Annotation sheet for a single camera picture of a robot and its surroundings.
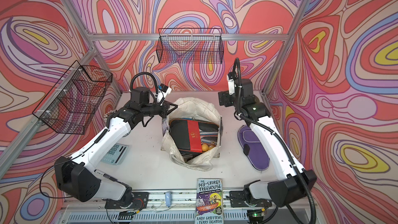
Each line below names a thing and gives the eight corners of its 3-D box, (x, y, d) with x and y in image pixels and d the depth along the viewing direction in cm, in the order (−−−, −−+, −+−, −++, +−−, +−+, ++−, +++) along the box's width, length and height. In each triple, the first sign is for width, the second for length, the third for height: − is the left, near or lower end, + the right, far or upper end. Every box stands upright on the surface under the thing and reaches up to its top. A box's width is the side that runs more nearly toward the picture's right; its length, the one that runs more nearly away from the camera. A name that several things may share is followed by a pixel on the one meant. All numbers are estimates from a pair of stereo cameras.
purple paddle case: (254, 173, 83) (256, 171, 81) (233, 131, 100) (233, 128, 98) (272, 167, 85) (274, 164, 83) (248, 126, 102) (249, 123, 100)
